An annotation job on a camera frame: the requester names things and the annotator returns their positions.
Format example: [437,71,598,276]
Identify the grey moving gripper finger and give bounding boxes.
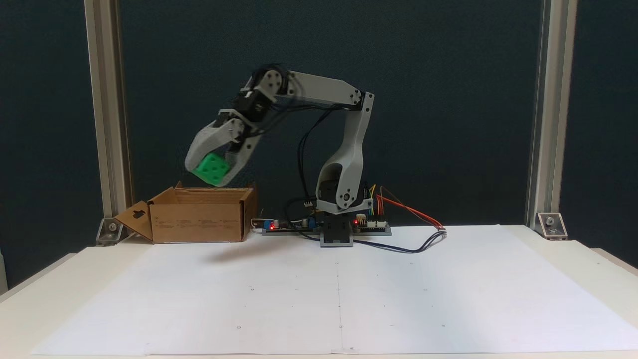
[219,133,263,188]

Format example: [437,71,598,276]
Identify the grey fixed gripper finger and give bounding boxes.
[185,120,245,175]

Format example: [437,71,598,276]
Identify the green dice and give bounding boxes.
[192,152,232,188]

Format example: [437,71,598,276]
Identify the brown cardboard box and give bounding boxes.
[114,182,259,245]

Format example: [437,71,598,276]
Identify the blue circuit board red LED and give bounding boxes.
[261,216,321,235]

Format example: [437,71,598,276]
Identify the white paper sheet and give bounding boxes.
[31,224,638,357]

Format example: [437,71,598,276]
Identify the black gripper servo cable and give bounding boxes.
[251,99,301,139]

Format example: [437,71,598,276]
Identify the long black looping cable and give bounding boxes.
[297,105,345,202]

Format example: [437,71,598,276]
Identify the aluminium frame post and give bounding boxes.
[83,0,134,245]
[524,0,579,235]

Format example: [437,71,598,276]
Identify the aluminium corner bracket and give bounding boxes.
[95,216,126,246]
[535,212,569,240]

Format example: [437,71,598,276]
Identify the coloured jumper wires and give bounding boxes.
[366,183,382,220]

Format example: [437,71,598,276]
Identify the circuit board with coloured wires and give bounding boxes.
[353,213,392,235]

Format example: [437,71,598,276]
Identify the black cable with white connector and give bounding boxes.
[299,227,448,255]

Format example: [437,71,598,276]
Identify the orange red wire bundle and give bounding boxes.
[377,187,445,231]

